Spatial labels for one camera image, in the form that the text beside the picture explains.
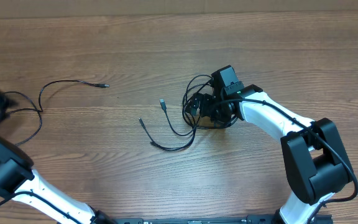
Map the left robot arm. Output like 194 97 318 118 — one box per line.
0 91 114 223

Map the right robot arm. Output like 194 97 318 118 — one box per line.
185 65 355 223

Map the thin black USB cable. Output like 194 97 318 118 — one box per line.
3 80 110 147

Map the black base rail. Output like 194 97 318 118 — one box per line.
113 213 334 224

